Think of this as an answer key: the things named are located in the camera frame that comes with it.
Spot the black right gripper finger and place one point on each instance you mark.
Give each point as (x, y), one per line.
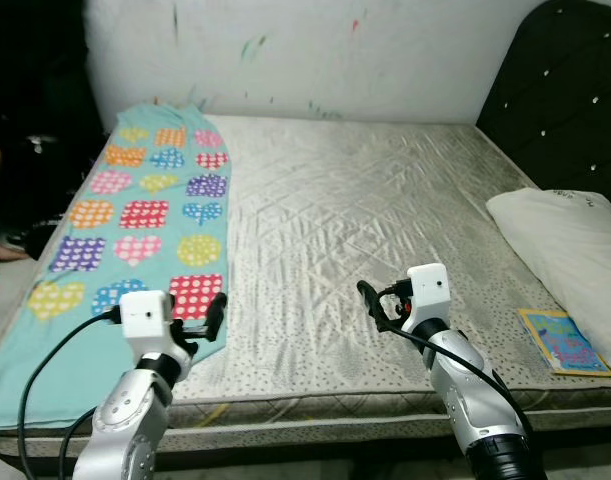
(373, 305)

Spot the yellow-edged blue children's book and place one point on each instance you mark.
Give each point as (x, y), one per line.
(570, 345)

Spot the white printed pillow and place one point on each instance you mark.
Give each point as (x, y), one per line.
(570, 245)

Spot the grey quilted mattress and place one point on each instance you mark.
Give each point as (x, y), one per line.
(365, 210)

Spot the teal blanket with colourful patches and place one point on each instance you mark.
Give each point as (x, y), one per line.
(35, 370)

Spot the black bag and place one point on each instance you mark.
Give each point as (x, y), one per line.
(50, 190)

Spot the person's bare leg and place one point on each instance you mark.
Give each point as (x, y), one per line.
(5, 250)

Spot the black tufted headboard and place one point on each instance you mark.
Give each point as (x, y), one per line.
(565, 100)

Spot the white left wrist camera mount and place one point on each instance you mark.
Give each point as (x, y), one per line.
(145, 320)

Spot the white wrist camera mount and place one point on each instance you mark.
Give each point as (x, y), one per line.
(145, 320)
(428, 292)

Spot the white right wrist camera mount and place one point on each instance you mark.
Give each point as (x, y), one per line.
(428, 292)

